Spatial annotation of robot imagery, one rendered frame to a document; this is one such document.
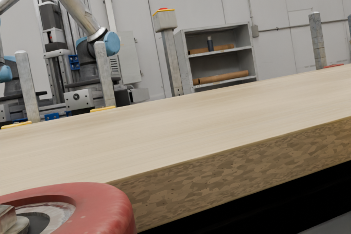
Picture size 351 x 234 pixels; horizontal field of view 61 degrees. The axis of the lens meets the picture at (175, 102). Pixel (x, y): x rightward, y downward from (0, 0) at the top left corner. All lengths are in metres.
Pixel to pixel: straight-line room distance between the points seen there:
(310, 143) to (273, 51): 4.35
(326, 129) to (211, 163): 0.08
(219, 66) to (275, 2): 1.27
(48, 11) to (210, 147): 1.80
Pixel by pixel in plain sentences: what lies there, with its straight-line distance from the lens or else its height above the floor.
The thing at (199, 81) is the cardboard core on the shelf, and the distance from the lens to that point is 3.61.
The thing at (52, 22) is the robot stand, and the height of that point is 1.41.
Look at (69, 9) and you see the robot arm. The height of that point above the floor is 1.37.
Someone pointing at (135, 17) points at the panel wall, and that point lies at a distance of 3.89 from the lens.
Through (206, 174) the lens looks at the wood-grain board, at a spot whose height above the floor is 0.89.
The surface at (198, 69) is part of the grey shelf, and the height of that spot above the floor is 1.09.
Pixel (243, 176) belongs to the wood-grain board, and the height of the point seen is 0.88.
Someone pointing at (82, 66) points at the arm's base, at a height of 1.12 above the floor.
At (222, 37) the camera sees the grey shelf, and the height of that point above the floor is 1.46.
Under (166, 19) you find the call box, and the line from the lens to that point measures 1.15.
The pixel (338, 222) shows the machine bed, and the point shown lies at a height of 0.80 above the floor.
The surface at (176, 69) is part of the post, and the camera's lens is 1.15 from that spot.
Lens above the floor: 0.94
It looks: 3 degrees down
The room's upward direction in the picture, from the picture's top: 10 degrees counter-clockwise
